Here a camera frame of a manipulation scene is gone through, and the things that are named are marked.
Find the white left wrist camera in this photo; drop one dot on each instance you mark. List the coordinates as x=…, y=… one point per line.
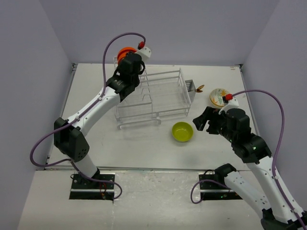
x=144, y=51

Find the white wire dish rack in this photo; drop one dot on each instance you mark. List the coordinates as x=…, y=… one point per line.
x=162, y=92

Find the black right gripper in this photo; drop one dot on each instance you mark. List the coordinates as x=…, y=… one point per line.
x=211, y=113

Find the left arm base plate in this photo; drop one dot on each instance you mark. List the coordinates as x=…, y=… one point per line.
x=83, y=189

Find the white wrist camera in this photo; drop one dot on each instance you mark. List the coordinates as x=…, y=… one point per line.
x=230, y=102
x=144, y=51

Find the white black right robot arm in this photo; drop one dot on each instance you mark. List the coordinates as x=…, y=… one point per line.
x=275, y=206

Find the red bowl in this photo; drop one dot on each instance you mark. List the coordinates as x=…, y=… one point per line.
x=127, y=49

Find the gold utensil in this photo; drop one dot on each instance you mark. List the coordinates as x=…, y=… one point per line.
x=199, y=89

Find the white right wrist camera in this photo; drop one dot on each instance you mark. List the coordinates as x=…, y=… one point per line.
x=230, y=102

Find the floral leaf pattern bowl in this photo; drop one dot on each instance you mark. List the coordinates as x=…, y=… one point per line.
x=216, y=97

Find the grey cutlery holder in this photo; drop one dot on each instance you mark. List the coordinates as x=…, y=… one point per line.
x=191, y=89

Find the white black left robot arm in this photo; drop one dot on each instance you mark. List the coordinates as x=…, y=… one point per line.
x=69, y=136

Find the lime green bowl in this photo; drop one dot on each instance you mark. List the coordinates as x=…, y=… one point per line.
x=182, y=131

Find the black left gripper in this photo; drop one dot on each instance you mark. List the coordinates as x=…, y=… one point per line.
x=120, y=67

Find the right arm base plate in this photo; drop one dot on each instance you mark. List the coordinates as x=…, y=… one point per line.
x=213, y=191

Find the orange bowl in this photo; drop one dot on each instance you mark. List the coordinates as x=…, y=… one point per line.
x=122, y=53

